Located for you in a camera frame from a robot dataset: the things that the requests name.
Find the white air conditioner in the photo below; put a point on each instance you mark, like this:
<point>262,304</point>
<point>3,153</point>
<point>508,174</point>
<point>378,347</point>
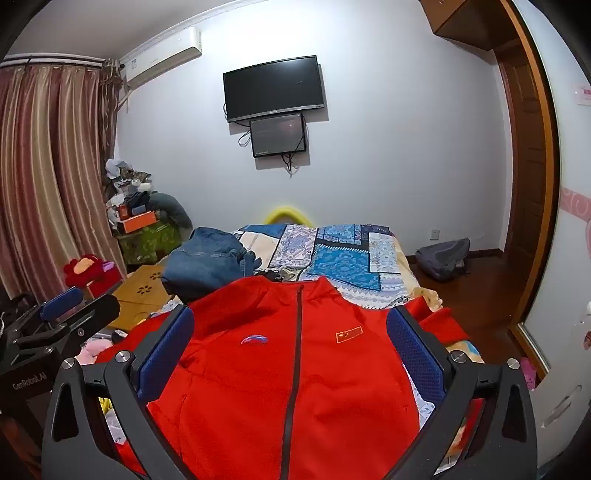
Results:
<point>161,57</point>

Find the red plush toy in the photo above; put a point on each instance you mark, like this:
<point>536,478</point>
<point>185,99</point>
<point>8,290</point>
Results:
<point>78,272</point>

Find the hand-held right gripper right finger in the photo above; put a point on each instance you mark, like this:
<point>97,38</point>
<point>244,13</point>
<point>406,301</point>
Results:
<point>415,350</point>

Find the wooden overhead cabinet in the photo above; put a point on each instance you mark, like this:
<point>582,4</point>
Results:
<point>466,23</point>

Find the pink slipper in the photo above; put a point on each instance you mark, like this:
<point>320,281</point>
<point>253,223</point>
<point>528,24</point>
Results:
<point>528,374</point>

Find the blue jeans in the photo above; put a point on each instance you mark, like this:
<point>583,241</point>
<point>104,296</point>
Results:
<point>203,267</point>

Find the red zip jacket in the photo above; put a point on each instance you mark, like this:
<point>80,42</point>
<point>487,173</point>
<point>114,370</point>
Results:
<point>258,392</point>

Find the black wall television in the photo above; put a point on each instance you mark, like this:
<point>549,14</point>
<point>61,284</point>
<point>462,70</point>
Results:
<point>272,87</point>

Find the tan cartoon print blanket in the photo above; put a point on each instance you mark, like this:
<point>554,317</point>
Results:
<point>429,297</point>

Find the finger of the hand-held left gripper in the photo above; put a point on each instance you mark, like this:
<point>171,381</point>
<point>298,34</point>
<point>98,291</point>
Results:
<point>92,318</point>
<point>60,302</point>

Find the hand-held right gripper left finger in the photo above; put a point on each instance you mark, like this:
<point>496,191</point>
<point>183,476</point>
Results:
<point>166,350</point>

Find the white wall socket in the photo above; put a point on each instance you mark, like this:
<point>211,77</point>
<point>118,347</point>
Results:
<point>434,234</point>

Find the white wardrobe door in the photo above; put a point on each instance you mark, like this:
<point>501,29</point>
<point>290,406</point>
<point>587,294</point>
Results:
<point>563,254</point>

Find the wooden door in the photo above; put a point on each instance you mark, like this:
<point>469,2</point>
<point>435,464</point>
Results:
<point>526,184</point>

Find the wooden stool with flower cutouts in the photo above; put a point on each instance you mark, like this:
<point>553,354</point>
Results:
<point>143,290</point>

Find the striped brown curtain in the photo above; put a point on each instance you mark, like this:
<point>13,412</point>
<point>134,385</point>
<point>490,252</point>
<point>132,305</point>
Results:
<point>46,184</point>

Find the small black monitor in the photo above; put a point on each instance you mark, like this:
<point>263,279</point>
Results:
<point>277,134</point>

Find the blue patchwork blanket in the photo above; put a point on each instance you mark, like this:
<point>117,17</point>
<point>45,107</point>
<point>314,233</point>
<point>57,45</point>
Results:
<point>341,263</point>

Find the orange box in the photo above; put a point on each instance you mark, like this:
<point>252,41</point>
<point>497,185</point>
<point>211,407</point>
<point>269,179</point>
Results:
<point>138,222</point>

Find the grey backpack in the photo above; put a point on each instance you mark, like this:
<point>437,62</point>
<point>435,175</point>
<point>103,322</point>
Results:
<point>441,258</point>

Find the pile of household clutter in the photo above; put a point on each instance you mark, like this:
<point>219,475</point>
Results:
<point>122,184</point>

